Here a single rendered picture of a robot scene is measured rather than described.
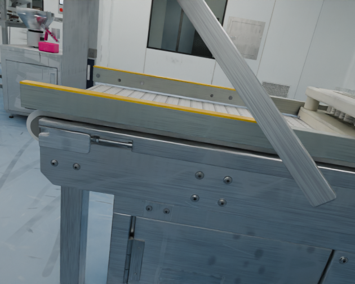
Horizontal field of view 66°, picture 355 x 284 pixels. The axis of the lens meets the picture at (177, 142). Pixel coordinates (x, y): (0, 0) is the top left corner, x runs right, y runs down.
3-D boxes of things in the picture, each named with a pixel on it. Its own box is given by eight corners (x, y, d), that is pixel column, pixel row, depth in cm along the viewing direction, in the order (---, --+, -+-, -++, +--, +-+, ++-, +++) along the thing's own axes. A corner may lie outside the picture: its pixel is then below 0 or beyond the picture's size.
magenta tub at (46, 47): (38, 50, 272) (38, 41, 269) (44, 50, 284) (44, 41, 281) (53, 53, 273) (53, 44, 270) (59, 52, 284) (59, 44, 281)
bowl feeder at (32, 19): (10, 44, 284) (8, 5, 272) (29, 44, 318) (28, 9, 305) (56, 52, 285) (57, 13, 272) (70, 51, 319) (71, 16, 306)
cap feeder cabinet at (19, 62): (2, 118, 295) (-2, 44, 269) (31, 106, 349) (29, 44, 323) (60, 127, 296) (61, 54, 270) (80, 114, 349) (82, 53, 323)
